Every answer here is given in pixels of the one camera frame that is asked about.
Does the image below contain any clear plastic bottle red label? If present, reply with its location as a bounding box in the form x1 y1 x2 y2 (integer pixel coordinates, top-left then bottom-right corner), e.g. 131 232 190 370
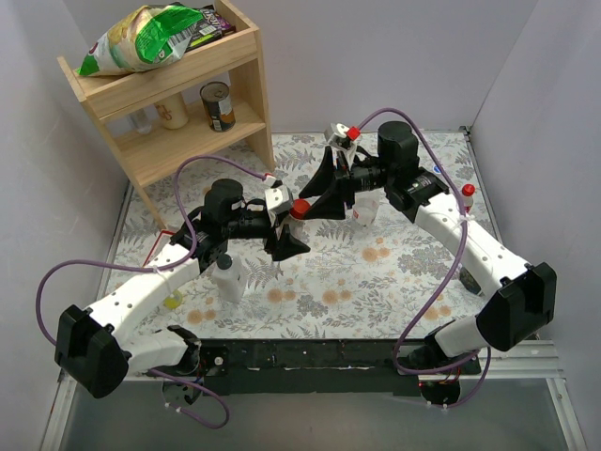
352 191 380 228

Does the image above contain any red bottle cap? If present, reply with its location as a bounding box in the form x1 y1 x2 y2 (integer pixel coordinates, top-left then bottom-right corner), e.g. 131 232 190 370
289 199 311 220
462 184 475 196

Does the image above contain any crushed clear bottle red label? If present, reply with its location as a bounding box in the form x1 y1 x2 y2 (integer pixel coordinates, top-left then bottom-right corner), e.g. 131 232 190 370
461 194 474 214

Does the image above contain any small glass bottle red rim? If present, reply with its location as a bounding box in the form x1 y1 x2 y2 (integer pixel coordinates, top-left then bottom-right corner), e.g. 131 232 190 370
286 213 304 240

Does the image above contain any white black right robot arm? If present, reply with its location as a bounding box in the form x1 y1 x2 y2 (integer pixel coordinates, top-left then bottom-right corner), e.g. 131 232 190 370
300 121 557 374

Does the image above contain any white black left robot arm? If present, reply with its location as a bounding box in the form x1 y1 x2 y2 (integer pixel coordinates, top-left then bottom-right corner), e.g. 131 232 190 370
54 179 310 398

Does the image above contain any white bottle black cap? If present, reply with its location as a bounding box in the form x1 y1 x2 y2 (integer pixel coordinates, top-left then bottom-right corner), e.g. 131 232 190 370
212 253 246 303

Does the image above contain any yellow cap bottle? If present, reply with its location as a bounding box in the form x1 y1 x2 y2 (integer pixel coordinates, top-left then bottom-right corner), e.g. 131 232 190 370
163 290 183 310

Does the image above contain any red snack box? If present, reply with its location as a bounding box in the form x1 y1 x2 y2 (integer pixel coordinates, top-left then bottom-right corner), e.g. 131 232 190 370
143 229 175 267

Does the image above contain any dark food can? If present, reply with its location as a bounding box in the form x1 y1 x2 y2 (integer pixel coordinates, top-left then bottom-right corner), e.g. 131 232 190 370
199 81 236 132

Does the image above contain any cream jar on shelf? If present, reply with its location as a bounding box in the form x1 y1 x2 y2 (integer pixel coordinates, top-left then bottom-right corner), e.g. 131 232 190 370
154 93 189 130

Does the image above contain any wooden shelf unit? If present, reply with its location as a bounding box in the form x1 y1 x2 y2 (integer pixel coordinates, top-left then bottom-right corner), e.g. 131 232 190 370
57 1 275 228

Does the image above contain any clear glass on shelf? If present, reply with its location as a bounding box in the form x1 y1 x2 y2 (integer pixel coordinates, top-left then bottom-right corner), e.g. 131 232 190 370
127 108 152 135

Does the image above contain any dark purple snack box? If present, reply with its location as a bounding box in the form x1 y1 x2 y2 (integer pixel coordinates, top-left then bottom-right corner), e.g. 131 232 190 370
186 5 236 52

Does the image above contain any green chip bag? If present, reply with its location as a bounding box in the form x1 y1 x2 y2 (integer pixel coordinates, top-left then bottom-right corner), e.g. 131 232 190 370
77 5 204 77

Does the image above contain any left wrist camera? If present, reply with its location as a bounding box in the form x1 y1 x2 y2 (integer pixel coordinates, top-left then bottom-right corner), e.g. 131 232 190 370
265 185 294 214

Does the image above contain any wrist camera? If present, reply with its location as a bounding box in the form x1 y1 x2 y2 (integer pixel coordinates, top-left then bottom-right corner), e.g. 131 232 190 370
265 185 294 214
324 123 358 163

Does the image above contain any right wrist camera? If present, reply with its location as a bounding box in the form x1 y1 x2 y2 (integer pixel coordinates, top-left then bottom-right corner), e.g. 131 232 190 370
324 123 358 163

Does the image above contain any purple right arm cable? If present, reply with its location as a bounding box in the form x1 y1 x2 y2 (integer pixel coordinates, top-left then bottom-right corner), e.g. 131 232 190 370
347 107 494 408

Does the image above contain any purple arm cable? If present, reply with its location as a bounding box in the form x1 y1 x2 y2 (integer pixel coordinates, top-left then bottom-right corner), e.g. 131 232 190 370
38 155 278 429
347 107 494 408

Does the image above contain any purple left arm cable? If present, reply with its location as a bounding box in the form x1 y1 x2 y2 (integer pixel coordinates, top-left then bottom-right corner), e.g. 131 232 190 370
38 155 278 429

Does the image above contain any aluminium frame rail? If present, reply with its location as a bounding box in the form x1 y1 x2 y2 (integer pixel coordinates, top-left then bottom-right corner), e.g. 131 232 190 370
469 340 588 451

